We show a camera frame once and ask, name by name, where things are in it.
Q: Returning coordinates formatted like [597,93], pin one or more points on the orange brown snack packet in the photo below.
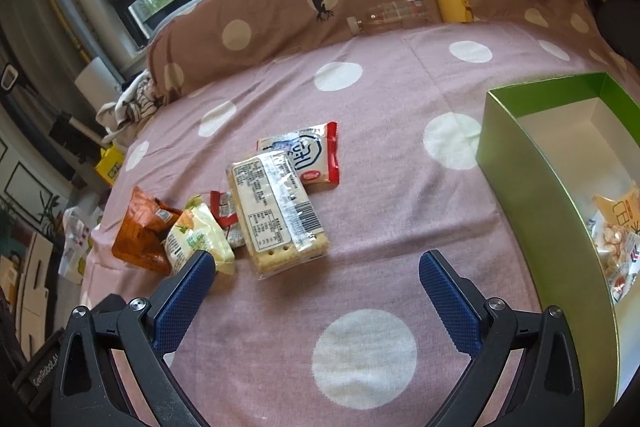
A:
[137,232]

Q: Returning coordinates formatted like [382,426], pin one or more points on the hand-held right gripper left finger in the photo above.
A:
[180,302]

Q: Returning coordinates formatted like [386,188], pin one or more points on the small red snack packet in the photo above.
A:
[227,217]

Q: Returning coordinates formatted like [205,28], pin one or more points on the brown polka dot pillow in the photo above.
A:
[280,12]

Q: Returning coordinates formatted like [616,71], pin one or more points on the white paper bag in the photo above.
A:
[77,242]

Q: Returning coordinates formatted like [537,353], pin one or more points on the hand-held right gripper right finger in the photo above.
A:
[452,302]

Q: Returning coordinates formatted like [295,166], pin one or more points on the clear plastic bottle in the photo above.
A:
[395,13]

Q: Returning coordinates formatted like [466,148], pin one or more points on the orange yellow snack packet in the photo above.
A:
[617,209]

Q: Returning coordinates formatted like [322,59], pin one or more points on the white red snack packet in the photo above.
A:
[310,152]

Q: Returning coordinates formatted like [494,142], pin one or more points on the white paper roll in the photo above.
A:
[97,82]

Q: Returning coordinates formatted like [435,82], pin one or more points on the pale yellow green snack packet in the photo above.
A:
[197,232]

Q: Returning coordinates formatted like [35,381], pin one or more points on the green cardboard box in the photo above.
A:
[530,187]

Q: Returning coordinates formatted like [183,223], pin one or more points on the pink polka dot bedsheet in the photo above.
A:
[390,107]

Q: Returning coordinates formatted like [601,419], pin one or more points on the yellow carton box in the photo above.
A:
[110,164]

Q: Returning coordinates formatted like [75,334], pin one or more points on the clear cracker pack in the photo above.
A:
[275,212]

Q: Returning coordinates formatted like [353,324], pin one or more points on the blue white popcorn packet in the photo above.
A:
[617,257]

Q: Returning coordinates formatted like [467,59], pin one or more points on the black stand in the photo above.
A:
[70,127]

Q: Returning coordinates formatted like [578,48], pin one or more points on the white striped cloth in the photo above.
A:
[132,102]

